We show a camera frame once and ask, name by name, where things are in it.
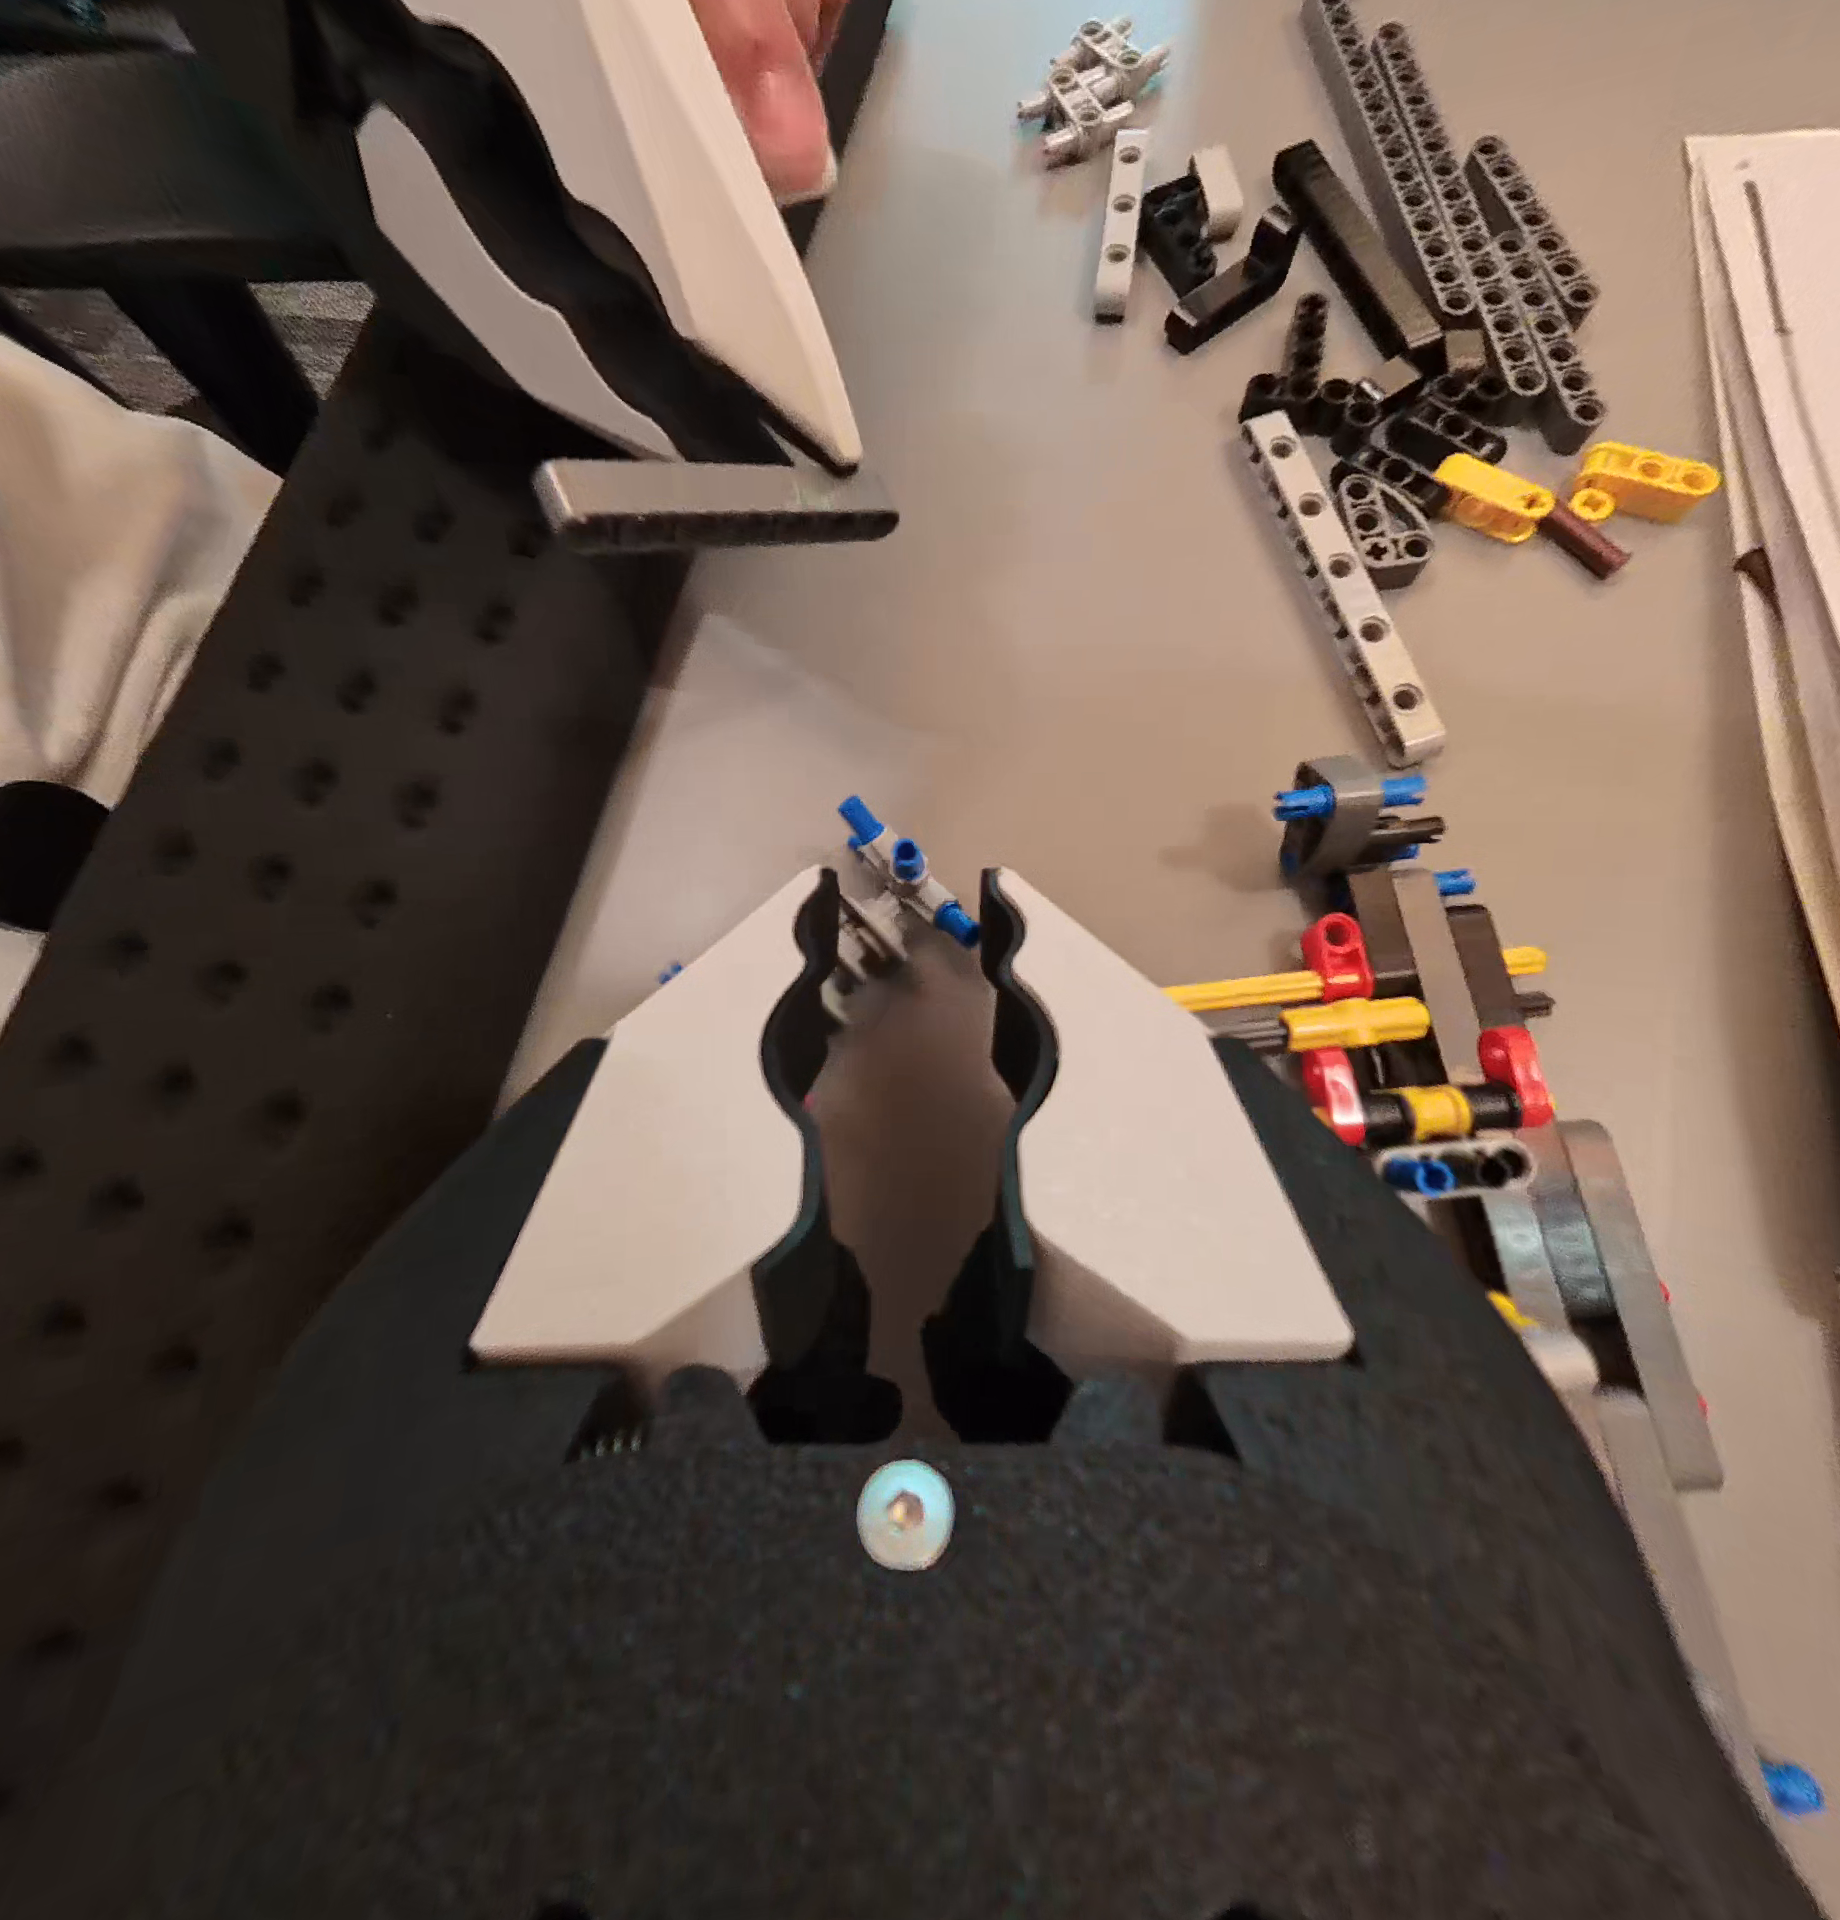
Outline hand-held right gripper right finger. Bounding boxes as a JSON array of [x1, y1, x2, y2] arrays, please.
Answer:
[[921, 866, 1355, 1419]]

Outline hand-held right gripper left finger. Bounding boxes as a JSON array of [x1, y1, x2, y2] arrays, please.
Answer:
[[468, 866, 849, 1419]]

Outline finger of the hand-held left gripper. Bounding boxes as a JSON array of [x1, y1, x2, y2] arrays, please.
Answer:
[[351, 110, 696, 466], [409, 0, 862, 474]]

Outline dark grey lego beam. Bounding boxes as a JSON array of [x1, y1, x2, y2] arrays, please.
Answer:
[[533, 458, 897, 558]]

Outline grey lego connector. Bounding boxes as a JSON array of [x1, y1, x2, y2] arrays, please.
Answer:
[[834, 795, 983, 952]]

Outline lego instruction booklet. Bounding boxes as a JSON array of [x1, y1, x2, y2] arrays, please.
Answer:
[[1685, 132, 1840, 1519]]

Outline lego chassis assembly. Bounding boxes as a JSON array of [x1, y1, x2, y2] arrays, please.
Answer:
[[1160, 759, 1825, 1818]]

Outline light grey lego axle pieces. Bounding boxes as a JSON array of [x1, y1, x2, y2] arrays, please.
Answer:
[[1013, 18, 1172, 325]]

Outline small black lego pieces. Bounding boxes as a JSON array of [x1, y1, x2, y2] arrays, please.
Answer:
[[1137, 144, 1302, 355]]

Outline light grey lego beam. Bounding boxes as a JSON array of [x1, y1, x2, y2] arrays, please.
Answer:
[[1238, 412, 1447, 768]]

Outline black lego beam pile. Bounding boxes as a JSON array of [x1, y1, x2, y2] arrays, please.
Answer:
[[1160, 0, 1611, 586]]

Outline yellow lego liftarm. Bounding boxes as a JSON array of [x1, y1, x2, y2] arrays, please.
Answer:
[[1570, 442, 1723, 524], [1431, 454, 1555, 544]]

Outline person's left hand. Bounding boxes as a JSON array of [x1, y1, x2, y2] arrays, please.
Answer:
[[701, 0, 849, 204]]

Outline black dimpled pad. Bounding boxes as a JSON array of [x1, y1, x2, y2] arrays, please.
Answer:
[[0, 301, 682, 1877]]

